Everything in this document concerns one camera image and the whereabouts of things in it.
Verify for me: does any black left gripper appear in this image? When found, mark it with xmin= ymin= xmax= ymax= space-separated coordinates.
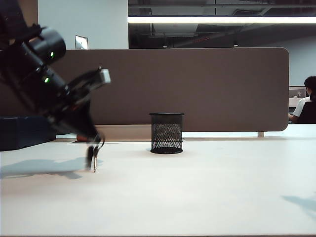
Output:
xmin=46 ymin=86 xmax=106 ymax=149

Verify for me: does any black mesh basket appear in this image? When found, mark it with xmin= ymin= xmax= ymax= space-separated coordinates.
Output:
xmin=149 ymin=113 xmax=185 ymax=155

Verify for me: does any dark blue tool case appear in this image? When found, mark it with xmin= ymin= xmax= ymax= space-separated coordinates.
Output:
xmin=0 ymin=116 xmax=58 ymax=152

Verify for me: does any brown desk partition panel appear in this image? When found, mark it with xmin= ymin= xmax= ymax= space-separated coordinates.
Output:
xmin=0 ymin=47 xmax=290 ymax=133

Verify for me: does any long ceiling light strip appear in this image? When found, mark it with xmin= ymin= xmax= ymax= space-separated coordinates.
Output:
xmin=127 ymin=16 xmax=316 ymax=24

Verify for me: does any computer monitor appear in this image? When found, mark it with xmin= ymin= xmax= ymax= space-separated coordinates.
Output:
xmin=288 ymin=86 xmax=308 ymax=107

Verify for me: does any seated person in white shirt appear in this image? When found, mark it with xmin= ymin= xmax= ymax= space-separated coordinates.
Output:
xmin=288 ymin=76 xmax=316 ymax=124

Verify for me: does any black office chair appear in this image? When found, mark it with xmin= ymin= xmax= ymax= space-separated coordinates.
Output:
xmin=297 ymin=101 xmax=316 ymax=124

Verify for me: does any black desk cable tray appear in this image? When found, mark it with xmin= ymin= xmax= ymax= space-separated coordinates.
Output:
xmin=68 ymin=140 xmax=152 ymax=145

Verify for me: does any white cable tray flap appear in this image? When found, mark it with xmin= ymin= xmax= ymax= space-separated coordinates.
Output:
xmin=95 ymin=124 xmax=153 ymax=143

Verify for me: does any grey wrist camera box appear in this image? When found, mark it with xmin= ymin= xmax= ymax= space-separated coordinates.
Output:
xmin=95 ymin=68 xmax=112 ymax=85

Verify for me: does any white framed wall sign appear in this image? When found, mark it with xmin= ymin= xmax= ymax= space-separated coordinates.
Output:
xmin=75 ymin=35 xmax=88 ymax=50

